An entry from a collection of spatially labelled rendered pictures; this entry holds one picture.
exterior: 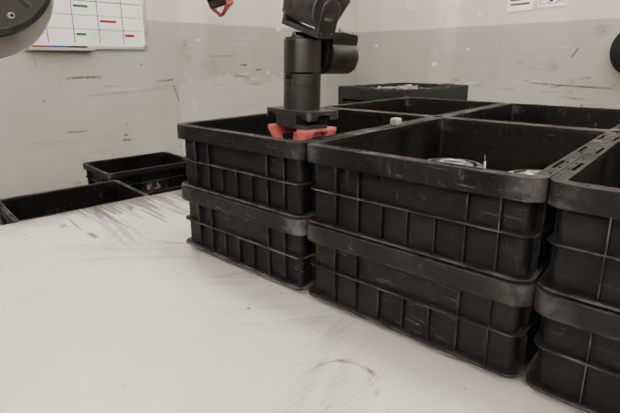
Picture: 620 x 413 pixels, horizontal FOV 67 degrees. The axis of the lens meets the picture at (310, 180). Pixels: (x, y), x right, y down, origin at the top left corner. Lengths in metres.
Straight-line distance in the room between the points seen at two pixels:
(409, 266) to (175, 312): 0.33
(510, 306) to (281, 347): 0.27
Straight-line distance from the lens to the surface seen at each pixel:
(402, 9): 4.91
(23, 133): 3.57
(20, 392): 0.62
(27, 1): 0.63
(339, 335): 0.62
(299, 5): 0.70
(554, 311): 0.52
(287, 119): 0.71
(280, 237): 0.70
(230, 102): 4.18
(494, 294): 0.53
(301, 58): 0.71
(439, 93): 2.58
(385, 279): 0.60
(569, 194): 0.48
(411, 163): 0.53
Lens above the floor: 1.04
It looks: 15 degrees down
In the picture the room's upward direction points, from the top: straight up
